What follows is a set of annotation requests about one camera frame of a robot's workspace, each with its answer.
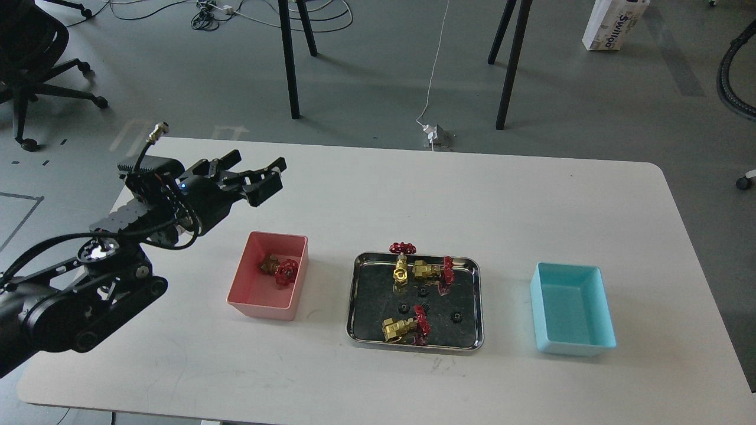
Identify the black table leg right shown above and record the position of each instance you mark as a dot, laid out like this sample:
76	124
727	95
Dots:
514	56

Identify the blue plastic box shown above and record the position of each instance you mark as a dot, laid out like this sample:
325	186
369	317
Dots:
570	310

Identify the black table leg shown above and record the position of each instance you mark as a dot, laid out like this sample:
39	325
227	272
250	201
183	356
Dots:
514	56
288	49

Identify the brass valve red handle front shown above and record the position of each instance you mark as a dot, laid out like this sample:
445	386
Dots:
418	327

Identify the white power adapter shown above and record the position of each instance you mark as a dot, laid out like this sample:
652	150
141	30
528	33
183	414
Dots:
437	138

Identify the stainless steel tray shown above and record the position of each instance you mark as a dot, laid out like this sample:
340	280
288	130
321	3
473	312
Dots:
372	300

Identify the pink plastic box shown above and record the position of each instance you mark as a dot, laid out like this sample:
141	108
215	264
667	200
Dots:
255	294

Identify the black office chair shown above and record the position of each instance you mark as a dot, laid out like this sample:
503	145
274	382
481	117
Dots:
32	43

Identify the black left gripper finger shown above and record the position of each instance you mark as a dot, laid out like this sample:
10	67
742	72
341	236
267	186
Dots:
258	186
217	165

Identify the brass valve red handle upright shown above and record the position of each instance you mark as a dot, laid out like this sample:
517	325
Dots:
400	272

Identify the brass valve red handle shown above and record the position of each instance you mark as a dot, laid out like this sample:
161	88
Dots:
418	327
400	272
283	271
441	273

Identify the black table leg left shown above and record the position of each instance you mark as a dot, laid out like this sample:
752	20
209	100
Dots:
288	49

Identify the white cardboard box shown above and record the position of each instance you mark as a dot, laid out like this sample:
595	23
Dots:
610	24

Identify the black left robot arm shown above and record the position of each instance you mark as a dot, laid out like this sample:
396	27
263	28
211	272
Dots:
73	291

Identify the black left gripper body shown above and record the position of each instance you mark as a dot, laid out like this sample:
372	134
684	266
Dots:
210	196

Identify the chair caster wheel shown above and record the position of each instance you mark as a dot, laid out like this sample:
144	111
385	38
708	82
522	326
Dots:
747	181

